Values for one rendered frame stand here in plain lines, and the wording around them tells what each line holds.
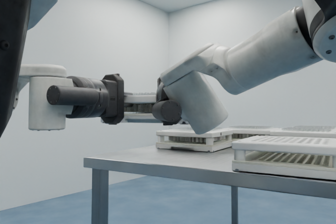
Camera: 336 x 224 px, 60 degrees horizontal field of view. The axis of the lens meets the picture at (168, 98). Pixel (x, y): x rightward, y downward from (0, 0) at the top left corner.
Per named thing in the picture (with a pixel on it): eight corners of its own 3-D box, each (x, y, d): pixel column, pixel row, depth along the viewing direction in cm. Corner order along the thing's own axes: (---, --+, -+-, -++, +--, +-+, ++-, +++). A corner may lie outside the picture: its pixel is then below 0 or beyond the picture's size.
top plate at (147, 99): (141, 106, 100) (141, 100, 101) (211, 106, 92) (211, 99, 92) (100, 103, 78) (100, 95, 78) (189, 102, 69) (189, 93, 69)
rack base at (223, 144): (183, 143, 139) (183, 138, 140) (233, 145, 127) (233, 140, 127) (155, 148, 118) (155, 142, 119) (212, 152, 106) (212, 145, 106)
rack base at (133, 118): (141, 121, 100) (141, 114, 100) (211, 121, 91) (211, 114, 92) (100, 122, 77) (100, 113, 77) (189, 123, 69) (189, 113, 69)
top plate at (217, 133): (183, 132, 140) (183, 128, 140) (233, 134, 127) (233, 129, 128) (155, 135, 119) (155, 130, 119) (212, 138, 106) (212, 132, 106)
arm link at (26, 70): (71, 113, 58) (6, 112, 59) (72, 68, 58) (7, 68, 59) (56, 113, 52) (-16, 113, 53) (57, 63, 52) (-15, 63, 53)
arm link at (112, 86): (99, 75, 75) (63, 69, 65) (130, 72, 71) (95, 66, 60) (99, 124, 75) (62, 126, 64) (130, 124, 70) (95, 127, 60)
